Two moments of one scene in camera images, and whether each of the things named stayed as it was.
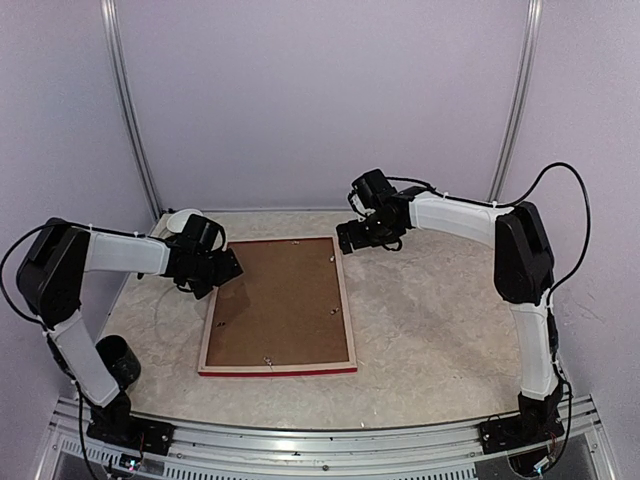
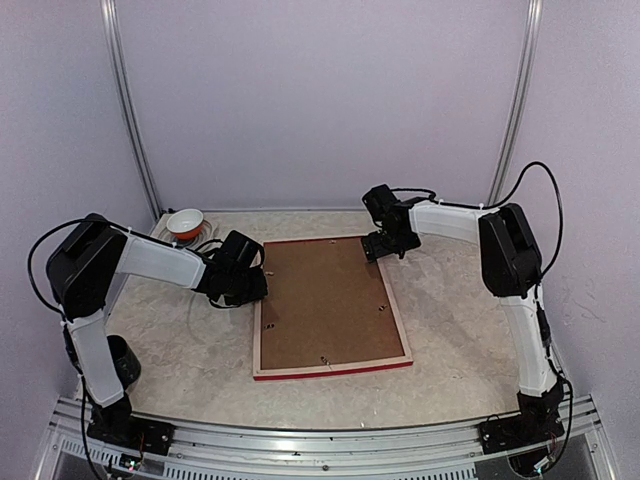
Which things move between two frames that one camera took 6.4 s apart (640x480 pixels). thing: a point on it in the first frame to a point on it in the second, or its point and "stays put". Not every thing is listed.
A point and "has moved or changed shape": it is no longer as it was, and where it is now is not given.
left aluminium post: (110, 14) stays put
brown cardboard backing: (284, 308) has moved or changed shape
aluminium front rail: (202, 450) stays put
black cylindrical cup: (121, 358) stays put
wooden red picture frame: (286, 315) has moved or changed shape
